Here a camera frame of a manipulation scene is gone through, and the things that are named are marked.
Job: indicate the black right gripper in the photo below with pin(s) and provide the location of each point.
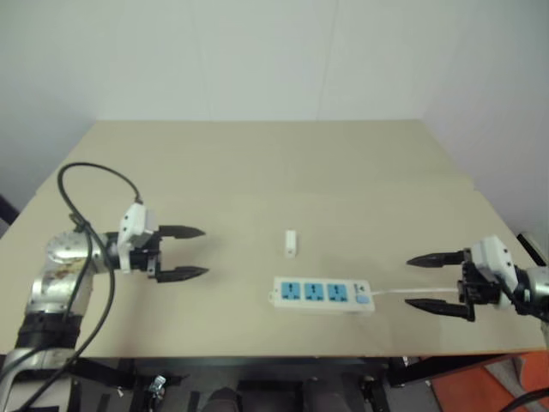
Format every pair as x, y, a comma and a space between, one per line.
476, 289

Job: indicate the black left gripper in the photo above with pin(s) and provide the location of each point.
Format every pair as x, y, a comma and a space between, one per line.
146, 259

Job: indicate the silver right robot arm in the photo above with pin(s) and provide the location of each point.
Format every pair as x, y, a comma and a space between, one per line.
536, 287

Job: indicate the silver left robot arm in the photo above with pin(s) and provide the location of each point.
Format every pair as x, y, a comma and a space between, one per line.
60, 274

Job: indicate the small white plug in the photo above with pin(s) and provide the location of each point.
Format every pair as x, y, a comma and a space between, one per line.
290, 244

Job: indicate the white power strip blue sockets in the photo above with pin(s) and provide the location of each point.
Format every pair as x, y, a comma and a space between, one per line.
317, 296

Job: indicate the orange floor mat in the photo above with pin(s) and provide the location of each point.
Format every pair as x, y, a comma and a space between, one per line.
493, 384

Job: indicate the silver metal clamp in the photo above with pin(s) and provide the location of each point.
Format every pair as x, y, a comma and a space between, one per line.
157, 383

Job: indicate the dark rounded shape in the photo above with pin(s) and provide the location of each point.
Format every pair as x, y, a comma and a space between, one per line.
223, 400

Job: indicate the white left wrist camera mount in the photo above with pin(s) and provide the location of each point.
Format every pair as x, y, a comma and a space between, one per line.
134, 223

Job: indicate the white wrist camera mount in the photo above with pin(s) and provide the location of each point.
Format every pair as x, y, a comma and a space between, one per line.
134, 223
493, 257

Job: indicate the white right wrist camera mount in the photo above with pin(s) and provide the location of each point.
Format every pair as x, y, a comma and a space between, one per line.
493, 257

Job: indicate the black metal table frame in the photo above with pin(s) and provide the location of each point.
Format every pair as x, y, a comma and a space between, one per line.
266, 371

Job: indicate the black object at wall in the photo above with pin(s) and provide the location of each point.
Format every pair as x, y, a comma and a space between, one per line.
7, 210

